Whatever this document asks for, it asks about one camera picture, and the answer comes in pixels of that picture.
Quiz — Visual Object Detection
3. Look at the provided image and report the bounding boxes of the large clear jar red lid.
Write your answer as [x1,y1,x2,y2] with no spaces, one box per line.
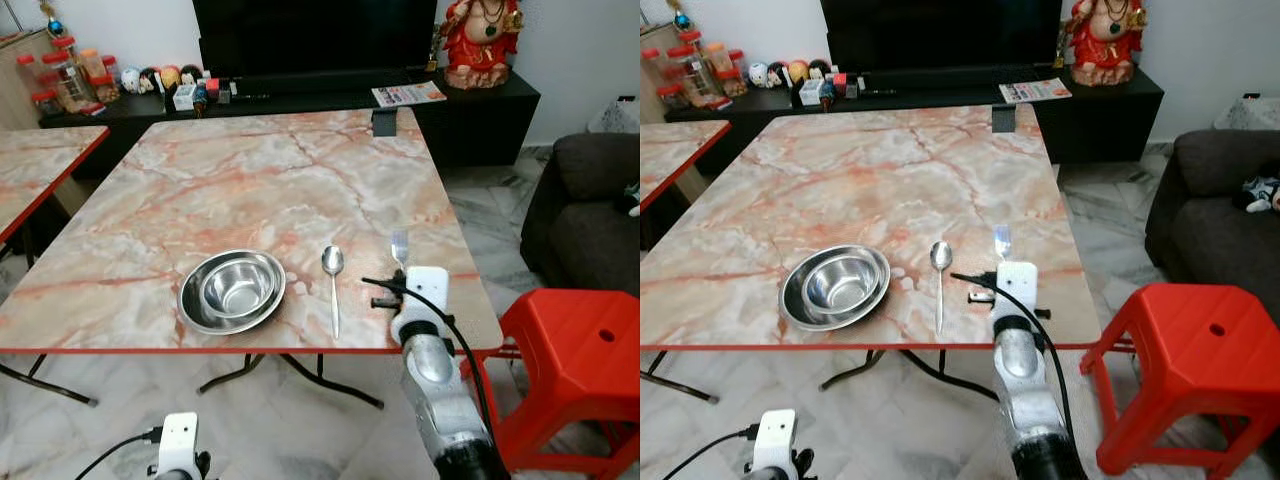
[665,45,716,106]
[42,50,93,109]

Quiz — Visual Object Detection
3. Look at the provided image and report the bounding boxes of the grey patterned cushion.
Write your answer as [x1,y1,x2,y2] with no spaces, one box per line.
[588,95,641,134]
[1213,95,1280,131]

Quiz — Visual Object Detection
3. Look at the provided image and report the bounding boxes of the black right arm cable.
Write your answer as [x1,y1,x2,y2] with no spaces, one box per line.
[360,276,498,441]
[948,271,1076,441]

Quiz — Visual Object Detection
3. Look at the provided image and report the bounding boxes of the red laughing Buddha statue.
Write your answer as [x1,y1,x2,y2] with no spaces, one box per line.
[437,0,524,91]
[1060,0,1148,88]

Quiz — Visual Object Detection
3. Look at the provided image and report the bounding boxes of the small steel bowl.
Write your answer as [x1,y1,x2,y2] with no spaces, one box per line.
[200,255,278,319]
[803,251,883,314]

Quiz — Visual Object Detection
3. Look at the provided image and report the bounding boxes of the black metal table legs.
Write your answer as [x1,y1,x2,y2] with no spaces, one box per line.
[640,350,1001,403]
[0,352,384,409]

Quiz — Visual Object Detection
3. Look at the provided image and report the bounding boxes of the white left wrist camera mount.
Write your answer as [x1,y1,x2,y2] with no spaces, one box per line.
[158,412,199,480]
[752,408,798,480]

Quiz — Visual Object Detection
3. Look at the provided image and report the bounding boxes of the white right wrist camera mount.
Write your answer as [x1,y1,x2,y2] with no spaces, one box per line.
[403,266,449,323]
[995,261,1039,319]

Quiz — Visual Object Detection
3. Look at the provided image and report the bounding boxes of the black television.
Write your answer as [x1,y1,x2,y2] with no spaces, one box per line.
[192,0,439,79]
[820,0,1064,74]

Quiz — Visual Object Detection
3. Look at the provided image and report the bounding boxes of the steel spoon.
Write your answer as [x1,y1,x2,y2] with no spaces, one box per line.
[320,245,346,341]
[929,241,954,336]

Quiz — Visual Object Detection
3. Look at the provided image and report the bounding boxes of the red plastic stool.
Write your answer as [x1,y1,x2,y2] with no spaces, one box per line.
[462,288,641,479]
[1078,283,1280,479]

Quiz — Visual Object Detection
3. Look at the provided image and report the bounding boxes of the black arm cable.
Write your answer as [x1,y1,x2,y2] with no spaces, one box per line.
[948,271,1076,441]
[660,425,759,480]
[73,428,163,480]
[360,276,498,441]

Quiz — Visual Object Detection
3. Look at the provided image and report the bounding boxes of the orange white flyer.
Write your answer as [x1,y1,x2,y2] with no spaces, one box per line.
[998,77,1073,104]
[371,82,448,108]

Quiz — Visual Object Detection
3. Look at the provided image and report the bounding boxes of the black TV console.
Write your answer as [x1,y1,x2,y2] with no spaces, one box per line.
[40,68,541,169]
[665,65,1166,166]

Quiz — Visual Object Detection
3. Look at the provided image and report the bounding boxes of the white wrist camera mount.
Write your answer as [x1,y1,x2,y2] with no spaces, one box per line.
[752,408,798,480]
[995,261,1039,319]
[403,266,449,323]
[158,412,199,480]

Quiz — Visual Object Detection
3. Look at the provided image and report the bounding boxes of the large shallow steel bowl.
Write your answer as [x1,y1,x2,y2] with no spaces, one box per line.
[778,244,892,332]
[177,248,288,336]

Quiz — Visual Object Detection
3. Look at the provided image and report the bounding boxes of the beige wooden cabinet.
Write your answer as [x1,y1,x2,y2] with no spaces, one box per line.
[640,18,681,51]
[0,28,56,131]

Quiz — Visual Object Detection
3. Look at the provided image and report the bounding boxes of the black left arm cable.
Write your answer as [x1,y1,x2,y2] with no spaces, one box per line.
[660,425,759,480]
[73,428,163,480]

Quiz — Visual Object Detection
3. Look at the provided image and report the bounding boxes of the dark grey sofa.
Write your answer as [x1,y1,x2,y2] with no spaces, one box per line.
[520,132,641,296]
[1145,128,1280,296]

